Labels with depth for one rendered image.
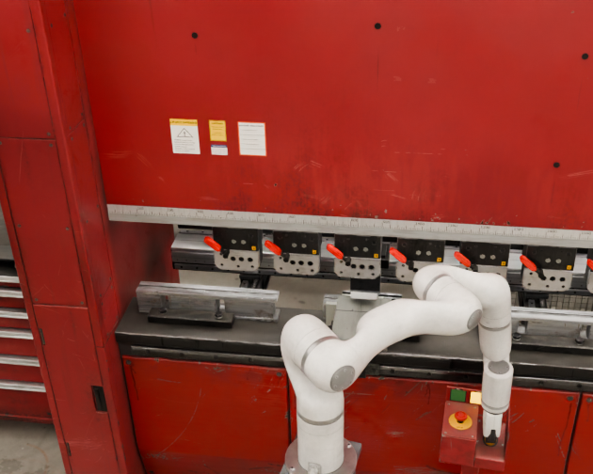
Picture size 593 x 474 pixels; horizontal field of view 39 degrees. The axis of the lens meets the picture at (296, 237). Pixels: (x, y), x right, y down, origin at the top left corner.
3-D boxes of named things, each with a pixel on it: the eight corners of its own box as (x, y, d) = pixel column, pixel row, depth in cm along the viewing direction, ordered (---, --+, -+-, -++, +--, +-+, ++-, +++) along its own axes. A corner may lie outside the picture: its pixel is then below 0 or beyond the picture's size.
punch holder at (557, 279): (520, 289, 270) (527, 245, 262) (519, 274, 278) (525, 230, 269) (569, 292, 268) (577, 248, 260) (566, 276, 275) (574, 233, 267)
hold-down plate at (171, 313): (148, 323, 296) (147, 315, 294) (152, 313, 300) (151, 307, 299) (232, 328, 292) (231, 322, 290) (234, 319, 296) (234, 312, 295)
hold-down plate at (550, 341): (500, 349, 279) (501, 341, 278) (499, 339, 284) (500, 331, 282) (594, 355, 275) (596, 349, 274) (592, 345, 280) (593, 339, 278)
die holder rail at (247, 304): (138, 312, 301) (135, 291, 296) (143, 302, 306) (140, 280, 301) (277, 322, 294) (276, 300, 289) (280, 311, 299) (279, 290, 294)
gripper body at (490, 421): (482, 387, 259) (479, 412, 266) (482, 414, 251) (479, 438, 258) (506, 389, 258) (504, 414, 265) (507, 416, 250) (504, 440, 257)
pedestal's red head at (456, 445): (439, 462, 267) (442, 420, 257) (442, 426, 280) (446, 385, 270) (504, 472, 263) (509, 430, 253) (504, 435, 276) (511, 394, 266)
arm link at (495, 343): (477, 290, 244) (481, 364, 262) (477, 328, 231) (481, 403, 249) (509, 290, 242) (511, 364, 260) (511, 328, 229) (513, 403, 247)
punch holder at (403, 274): (394, 280, 276) (397, 238, 267) (396, 266, 283) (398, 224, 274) (441, 283, 274) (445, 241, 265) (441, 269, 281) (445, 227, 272)
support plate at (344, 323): (328, 347, 264) (328, 344, 264) (338, 297, 286) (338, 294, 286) (387, 351, 262) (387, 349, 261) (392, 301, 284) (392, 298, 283)
